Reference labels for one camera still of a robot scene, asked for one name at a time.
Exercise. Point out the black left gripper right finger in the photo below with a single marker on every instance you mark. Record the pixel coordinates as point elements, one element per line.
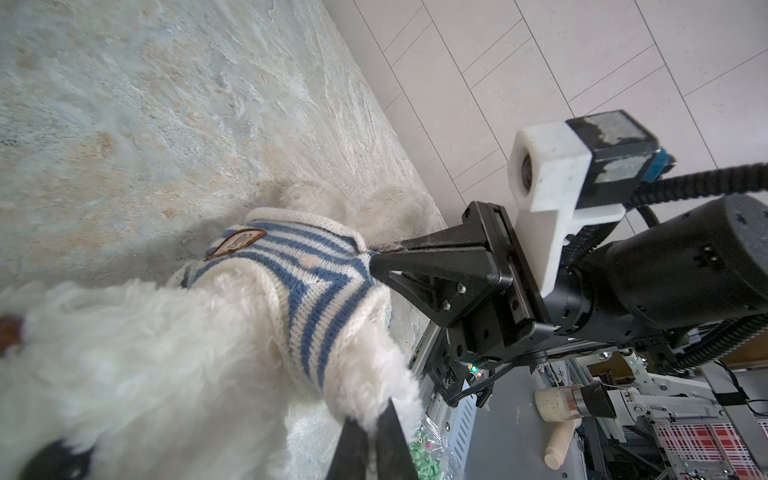
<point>393,457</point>

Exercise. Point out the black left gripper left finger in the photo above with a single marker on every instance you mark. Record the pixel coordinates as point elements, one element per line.
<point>351,456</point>

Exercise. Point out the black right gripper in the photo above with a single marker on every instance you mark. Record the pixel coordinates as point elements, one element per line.
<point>484,298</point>

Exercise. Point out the blue white striped knit sweater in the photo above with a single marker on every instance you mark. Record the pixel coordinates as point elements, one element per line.
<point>321,274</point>

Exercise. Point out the white fluffy teddy bear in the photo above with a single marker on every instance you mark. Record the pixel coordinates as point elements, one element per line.
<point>143,381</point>

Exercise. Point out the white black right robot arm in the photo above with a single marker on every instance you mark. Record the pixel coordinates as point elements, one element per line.
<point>685,292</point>

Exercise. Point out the clear bag of green parts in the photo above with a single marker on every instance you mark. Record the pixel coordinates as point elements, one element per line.
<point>428,452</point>

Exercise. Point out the aluminium front mounting rail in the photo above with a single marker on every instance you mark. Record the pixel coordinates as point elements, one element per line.
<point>440,379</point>

